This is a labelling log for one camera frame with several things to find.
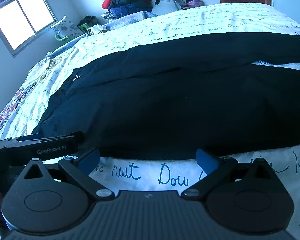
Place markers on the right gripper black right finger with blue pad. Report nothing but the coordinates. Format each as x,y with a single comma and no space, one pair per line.
216,169

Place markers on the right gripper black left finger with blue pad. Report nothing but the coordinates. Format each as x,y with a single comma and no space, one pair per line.
77,173

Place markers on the black pants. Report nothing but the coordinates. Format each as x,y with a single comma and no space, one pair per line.
224,93

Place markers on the white floral bag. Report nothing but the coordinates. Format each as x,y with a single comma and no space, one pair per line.
65,24

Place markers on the green plastic chair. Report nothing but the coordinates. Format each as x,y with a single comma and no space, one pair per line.
72,34

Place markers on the bright sliding window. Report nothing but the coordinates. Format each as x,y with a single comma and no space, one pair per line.
22,21

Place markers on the light blue folded blanket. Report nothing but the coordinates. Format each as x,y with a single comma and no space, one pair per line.
97,29

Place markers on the dark blue garment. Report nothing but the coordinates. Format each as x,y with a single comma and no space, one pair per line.
121,8

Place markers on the purple bag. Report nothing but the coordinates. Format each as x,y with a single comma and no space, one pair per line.
195,3

